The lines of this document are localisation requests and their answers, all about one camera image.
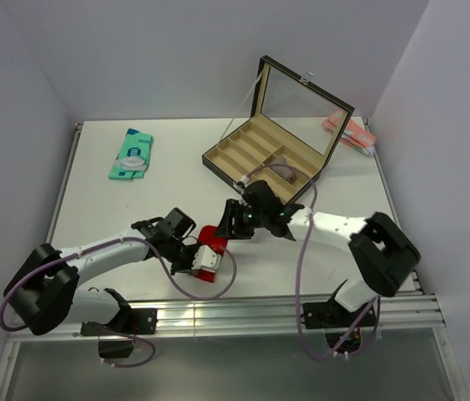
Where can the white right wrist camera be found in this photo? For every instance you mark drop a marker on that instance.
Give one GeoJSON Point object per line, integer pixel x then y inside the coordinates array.
{"type": "Point", "coordinates": [242, 184]}

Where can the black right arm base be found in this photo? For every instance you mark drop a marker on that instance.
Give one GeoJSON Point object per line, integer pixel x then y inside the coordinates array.
{"type": "Point", "coordinates": [330, 315]}

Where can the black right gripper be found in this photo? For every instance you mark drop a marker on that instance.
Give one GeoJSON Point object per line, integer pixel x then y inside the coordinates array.
{"type": "Point", "coordinates": [233, 209]}

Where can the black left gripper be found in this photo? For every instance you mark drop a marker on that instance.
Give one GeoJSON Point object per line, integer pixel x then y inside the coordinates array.
{"type": "Point", "coordinates": [188, 266]}

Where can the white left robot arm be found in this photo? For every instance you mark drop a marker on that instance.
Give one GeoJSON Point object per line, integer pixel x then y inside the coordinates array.
{"type": "Point", "coordinates": [46, 290]}

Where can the red sock with white print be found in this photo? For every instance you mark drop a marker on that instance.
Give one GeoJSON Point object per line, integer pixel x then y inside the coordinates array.
{"type": "Point", "coordinates": [207, 237]}

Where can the aluminium front rail frame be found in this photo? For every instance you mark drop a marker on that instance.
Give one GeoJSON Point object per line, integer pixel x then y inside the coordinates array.
{"type": "Point", "coordinates": [243, 346]}

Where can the black compartment display box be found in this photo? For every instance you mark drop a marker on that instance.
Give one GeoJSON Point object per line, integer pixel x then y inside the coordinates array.
{"type": "Point", "coordinates": [280, 116]}

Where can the pink patterned sock pair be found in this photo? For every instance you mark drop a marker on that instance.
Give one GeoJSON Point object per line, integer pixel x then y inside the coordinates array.
{"type": "Point", "coordinates": [353, 135]}

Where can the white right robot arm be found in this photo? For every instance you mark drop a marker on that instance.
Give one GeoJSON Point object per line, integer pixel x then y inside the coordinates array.
{"type": "Point", "coordinates": [383, 254]}

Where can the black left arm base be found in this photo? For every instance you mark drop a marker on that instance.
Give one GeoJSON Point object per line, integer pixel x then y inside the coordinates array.
{"type": "Point", "coordinates": [125, 334]}

